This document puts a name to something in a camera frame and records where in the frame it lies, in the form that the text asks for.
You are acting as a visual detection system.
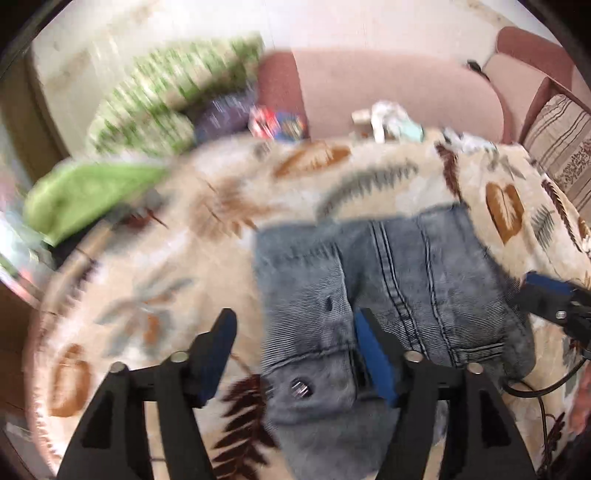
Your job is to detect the red colourful packet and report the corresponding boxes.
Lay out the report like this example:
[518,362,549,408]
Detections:
[248,106,308,141]

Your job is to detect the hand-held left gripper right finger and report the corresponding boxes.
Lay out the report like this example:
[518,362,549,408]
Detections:
[353,307,539,480]

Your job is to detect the striped sofa cushion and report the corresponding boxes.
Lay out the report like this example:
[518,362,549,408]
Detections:
[519,95,591,217]

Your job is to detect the purple plastic bag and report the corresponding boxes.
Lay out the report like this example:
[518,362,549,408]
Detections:
[194,90,257,144]

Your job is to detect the blue denim pants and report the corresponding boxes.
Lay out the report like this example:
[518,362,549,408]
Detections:
[254,203,536,480]

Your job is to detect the pink sofa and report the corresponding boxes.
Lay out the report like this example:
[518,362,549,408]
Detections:
[256,25,591,148]

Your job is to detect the teal packet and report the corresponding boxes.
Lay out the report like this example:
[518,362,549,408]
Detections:
[399,121,426,143]

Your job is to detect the lime green cloth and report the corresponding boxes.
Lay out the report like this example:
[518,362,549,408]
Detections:
[23,161,167,245]

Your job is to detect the white glove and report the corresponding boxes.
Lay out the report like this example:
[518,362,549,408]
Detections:
[352,102,409,139]

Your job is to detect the leaf print blanket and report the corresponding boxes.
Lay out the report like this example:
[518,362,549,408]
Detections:
[23,131,591,480]

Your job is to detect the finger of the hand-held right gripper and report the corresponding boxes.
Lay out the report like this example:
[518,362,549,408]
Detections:
[512,271,578,326]

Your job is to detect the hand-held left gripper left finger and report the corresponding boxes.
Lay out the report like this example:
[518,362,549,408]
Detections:
[55,308,238,480]

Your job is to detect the green patterned quilt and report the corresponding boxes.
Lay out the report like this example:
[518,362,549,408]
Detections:
[88,32,264,155]

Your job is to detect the black cable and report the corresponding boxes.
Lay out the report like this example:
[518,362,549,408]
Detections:
[501,355,589,450]

